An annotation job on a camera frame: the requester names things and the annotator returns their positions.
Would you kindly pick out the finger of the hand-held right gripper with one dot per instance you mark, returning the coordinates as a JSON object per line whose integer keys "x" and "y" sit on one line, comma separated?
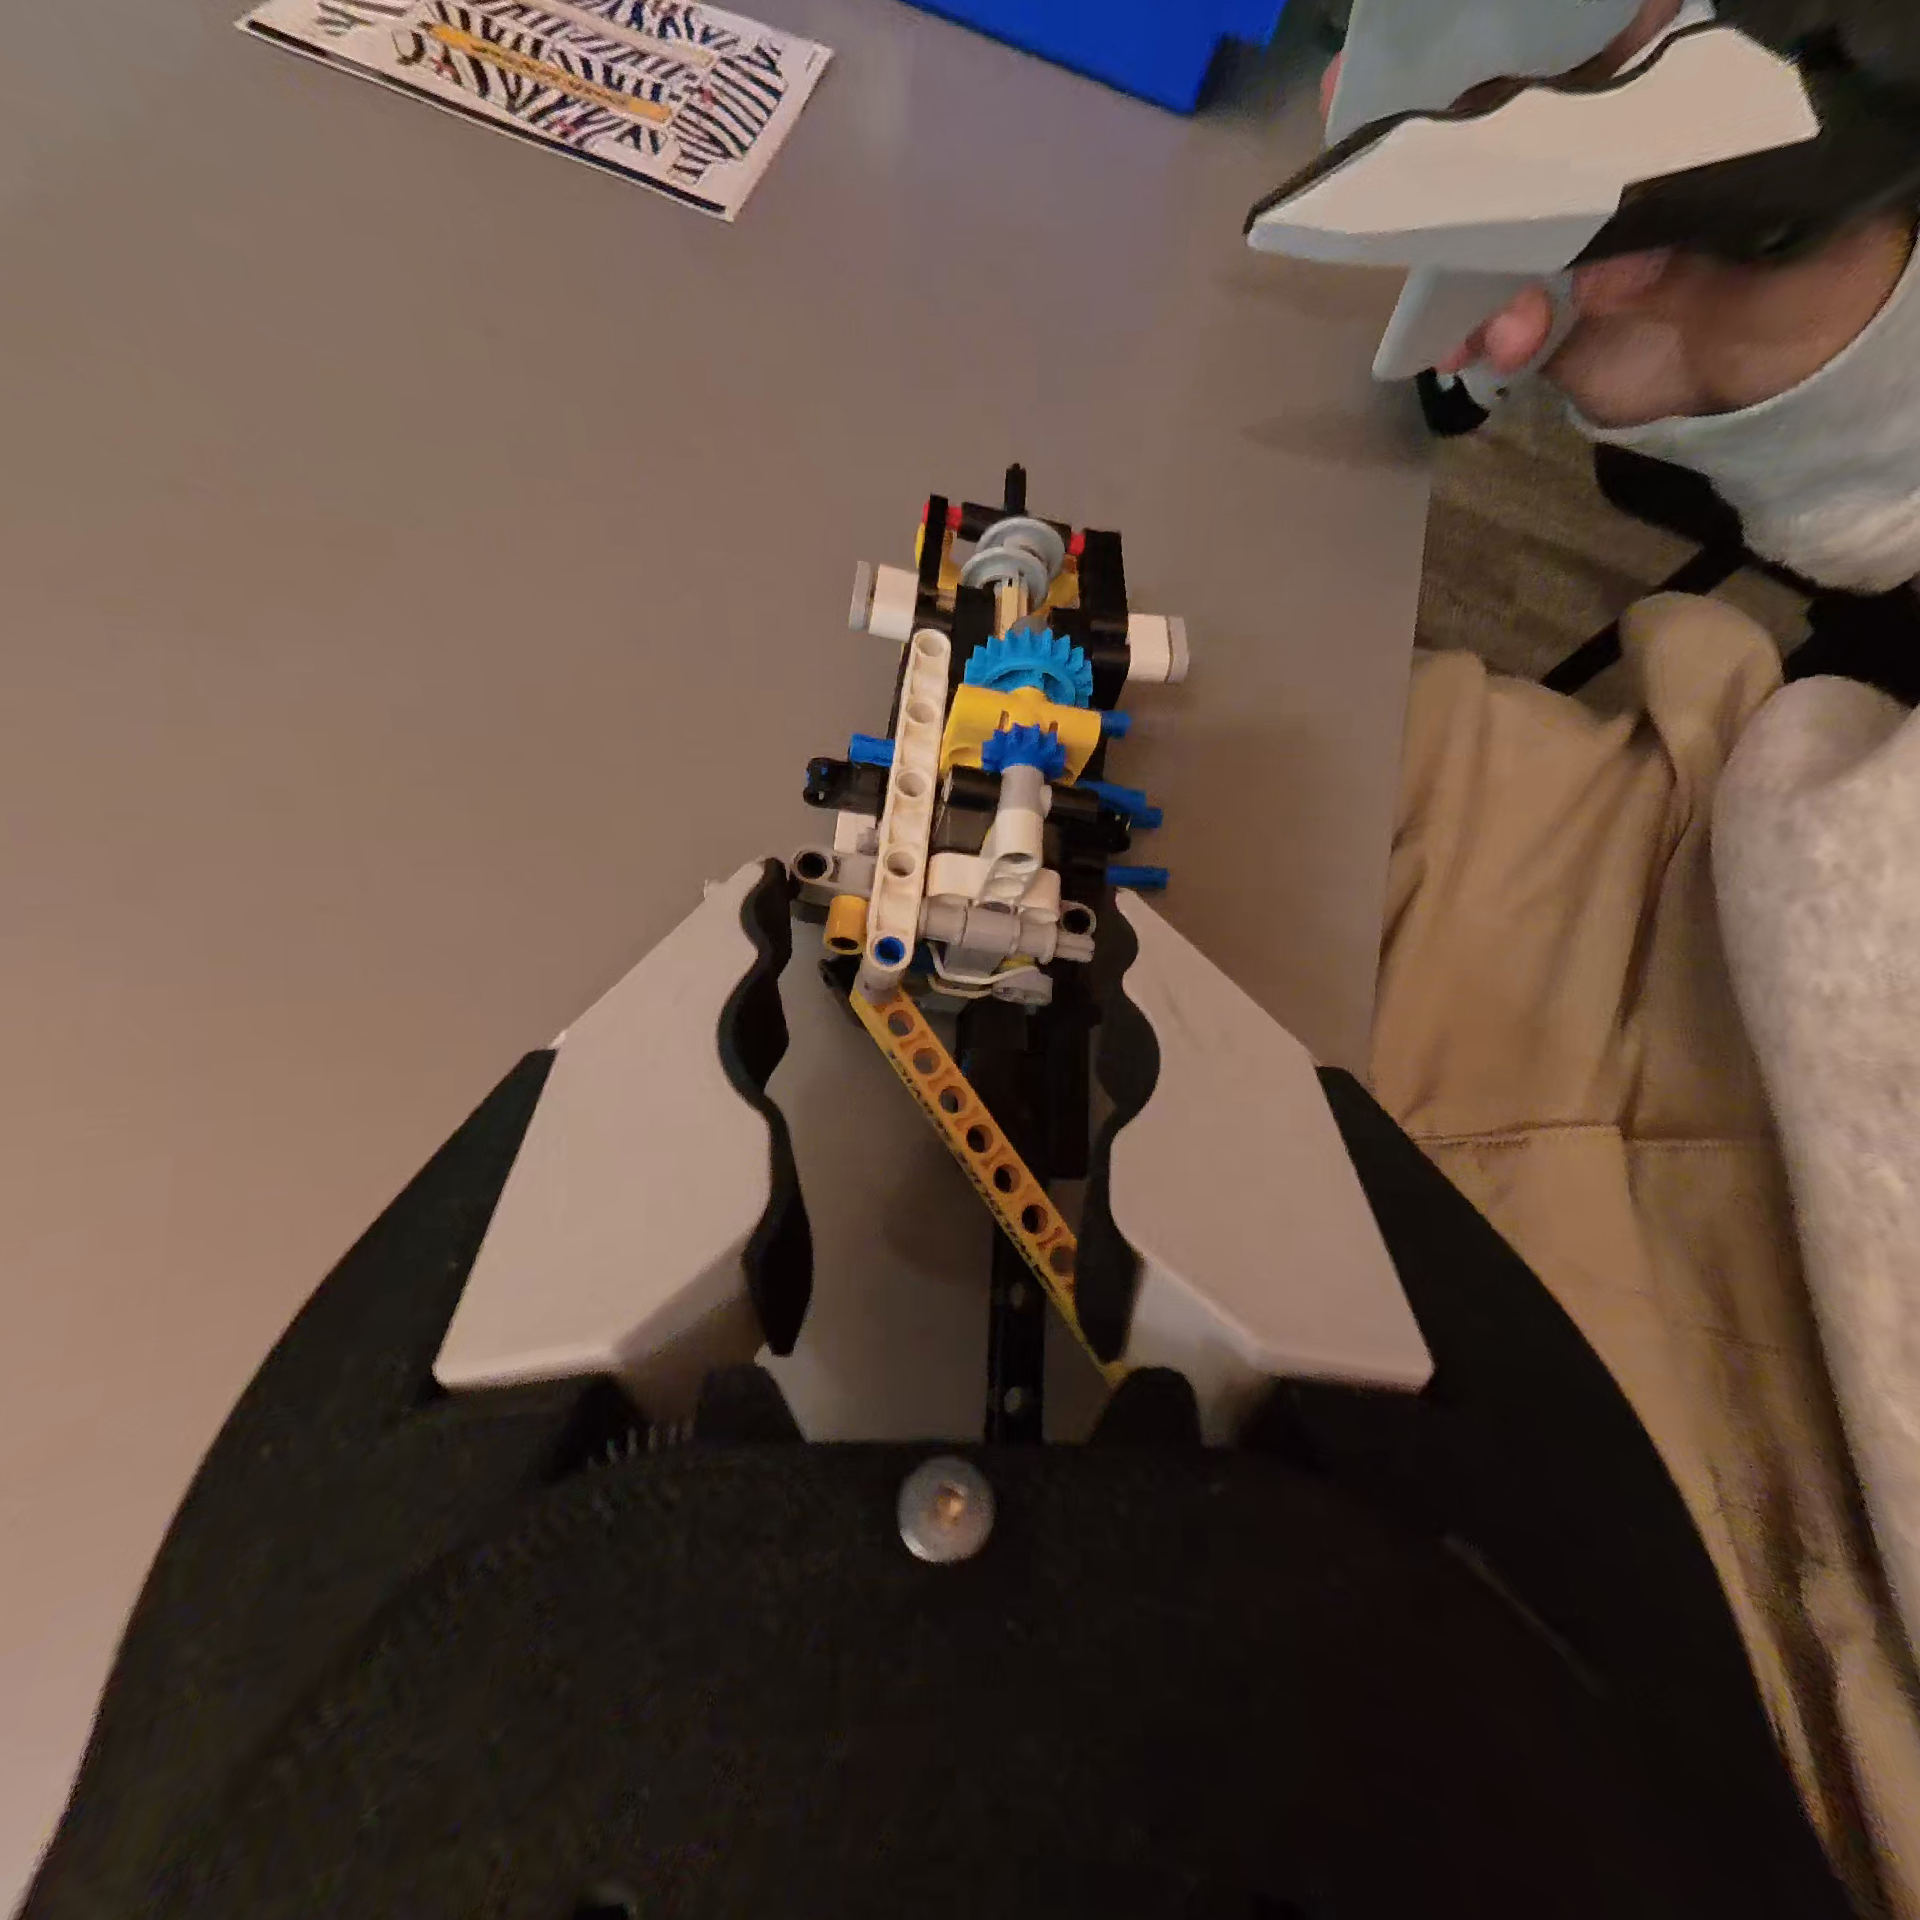
{"x": 1471, "y": 43}
{"x": 1499, "y": 181}

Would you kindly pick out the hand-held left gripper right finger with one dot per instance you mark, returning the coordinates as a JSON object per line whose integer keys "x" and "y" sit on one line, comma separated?
{"x": 1259, "y": 1200}

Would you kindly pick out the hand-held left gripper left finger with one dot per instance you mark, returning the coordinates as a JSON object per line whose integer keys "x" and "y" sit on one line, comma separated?
{"x": 599, "y": 1171}

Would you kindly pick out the lego technic vehicle model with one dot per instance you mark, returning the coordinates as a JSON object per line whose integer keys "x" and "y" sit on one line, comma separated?
{"x": 991, "y": 750}

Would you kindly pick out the person's right forearm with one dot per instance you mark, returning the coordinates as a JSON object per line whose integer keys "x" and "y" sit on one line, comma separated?
{"x": 1816, "y": 465}

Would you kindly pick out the person's right hand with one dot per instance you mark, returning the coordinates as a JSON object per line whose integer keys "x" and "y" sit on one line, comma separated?
{"x": 1664, "y": 330}

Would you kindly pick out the blue plastic bin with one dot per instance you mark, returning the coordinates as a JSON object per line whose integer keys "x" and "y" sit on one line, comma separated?
{"x": 1109, "y": 37}

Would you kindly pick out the person's legs in beige pants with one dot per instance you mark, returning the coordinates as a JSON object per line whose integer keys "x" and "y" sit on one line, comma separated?
{"x": 1559, "y": 975}

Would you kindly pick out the black office chair base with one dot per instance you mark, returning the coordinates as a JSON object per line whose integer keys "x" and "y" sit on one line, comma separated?
{"x": 1694, "y": 510}

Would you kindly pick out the person's grey sweater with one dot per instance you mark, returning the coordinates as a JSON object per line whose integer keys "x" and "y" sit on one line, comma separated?
{"x": 1829, "y": 975}

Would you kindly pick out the zebra striped sticker sheet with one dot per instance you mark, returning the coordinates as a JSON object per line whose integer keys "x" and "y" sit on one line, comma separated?
{"x": 586, "y": 77}

